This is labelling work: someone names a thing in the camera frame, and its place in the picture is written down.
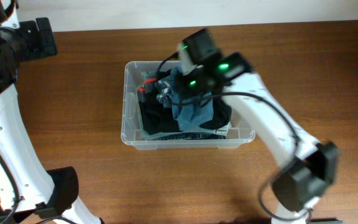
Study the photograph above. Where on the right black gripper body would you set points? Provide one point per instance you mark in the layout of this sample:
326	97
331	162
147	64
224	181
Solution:
191	83

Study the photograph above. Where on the dark green-black shirt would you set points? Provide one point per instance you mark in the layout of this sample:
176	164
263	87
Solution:
221	116

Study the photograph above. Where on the blue t-shirt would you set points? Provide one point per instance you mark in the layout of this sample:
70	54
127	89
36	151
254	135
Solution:
188	116

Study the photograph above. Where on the dark blue jeans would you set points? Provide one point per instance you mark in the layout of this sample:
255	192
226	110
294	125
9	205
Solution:
190	136

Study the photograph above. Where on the black garment with red trim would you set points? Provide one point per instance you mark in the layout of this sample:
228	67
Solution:
154	116

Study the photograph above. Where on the light washed jeans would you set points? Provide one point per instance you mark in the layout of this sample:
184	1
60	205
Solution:
221	131

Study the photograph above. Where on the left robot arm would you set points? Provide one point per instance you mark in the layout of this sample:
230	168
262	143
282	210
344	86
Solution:
26	188

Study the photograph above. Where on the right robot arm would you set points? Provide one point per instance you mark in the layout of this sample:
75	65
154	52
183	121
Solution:
307	167

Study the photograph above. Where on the clear plastic storage container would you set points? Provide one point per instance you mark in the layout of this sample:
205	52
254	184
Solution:
240	132

